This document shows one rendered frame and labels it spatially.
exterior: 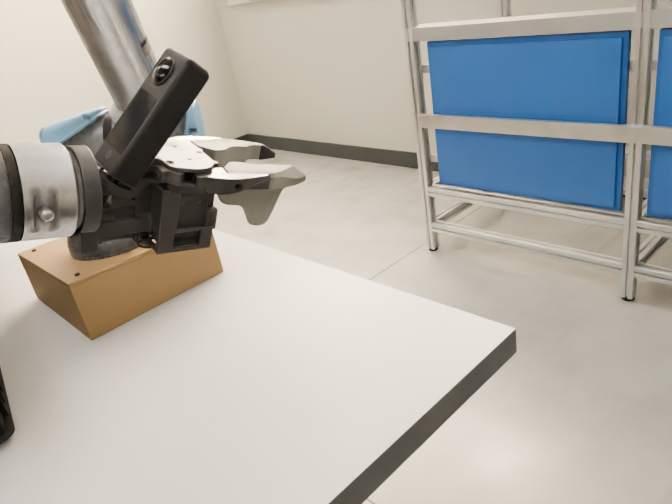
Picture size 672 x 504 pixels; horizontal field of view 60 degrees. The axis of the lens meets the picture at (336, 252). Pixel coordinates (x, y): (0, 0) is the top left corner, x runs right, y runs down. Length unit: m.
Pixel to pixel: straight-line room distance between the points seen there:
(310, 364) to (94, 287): 0.39
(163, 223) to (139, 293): 0.52
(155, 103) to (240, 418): 0.41
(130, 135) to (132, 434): 0.42
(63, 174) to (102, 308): 0.56
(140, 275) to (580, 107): 1.47
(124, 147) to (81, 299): 0.53
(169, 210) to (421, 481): 1.19
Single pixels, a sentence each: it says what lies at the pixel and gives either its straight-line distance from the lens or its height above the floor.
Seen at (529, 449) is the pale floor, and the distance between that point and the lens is 1.64.
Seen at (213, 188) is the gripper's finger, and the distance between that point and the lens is 0.51.
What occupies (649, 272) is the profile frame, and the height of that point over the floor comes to 0.13.
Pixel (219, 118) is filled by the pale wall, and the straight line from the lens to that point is 4.76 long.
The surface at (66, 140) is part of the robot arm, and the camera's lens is 1.02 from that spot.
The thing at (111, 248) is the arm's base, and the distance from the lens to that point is 1.04.
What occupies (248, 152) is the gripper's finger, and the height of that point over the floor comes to 1.02.
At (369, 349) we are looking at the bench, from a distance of 0.81.
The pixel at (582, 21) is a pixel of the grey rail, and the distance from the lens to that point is 1.98.
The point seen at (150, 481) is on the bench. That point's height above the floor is 0.70.
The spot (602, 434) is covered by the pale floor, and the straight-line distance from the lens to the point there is 1.70.
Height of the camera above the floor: 1.17
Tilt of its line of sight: 25 degrees down
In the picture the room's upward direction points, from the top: 10 degrees counter-clockwise
